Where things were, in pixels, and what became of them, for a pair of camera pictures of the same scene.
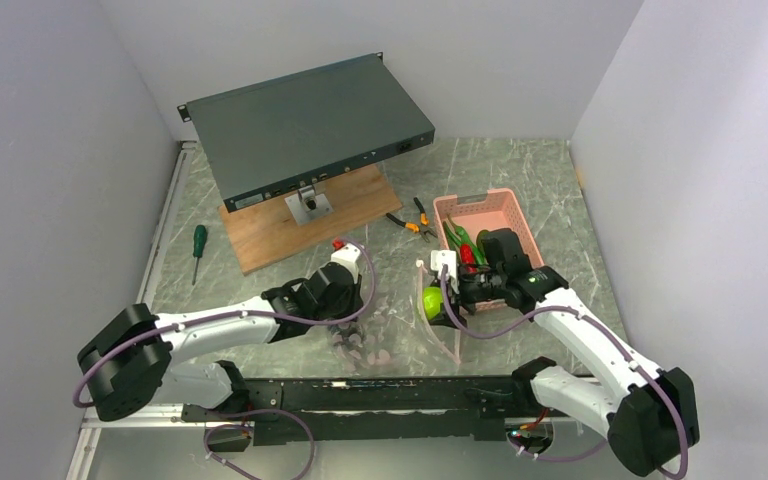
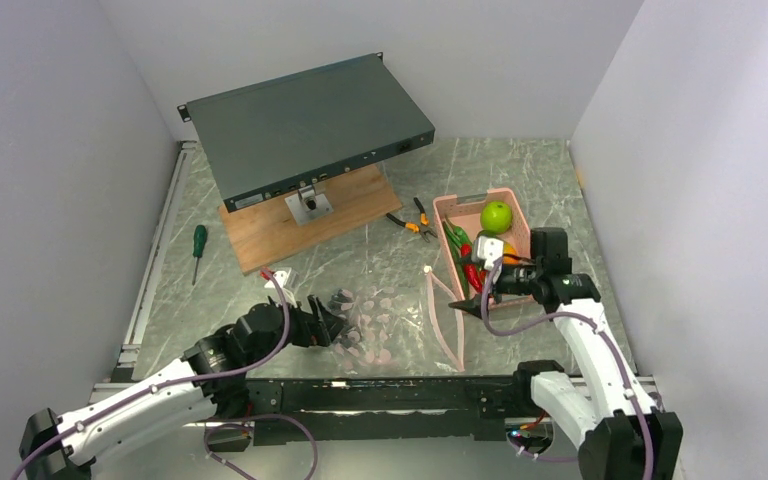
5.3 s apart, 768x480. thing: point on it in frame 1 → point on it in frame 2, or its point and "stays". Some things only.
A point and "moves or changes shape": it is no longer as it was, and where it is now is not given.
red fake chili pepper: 467,257 stays
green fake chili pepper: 465,239 stays
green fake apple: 432,300 → 496,217
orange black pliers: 424,220 stays
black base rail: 338,411 stays
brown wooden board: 262,230 stays
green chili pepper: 453,238 stays
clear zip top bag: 393,335 moves or changes shape
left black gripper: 356,301 → 311,330
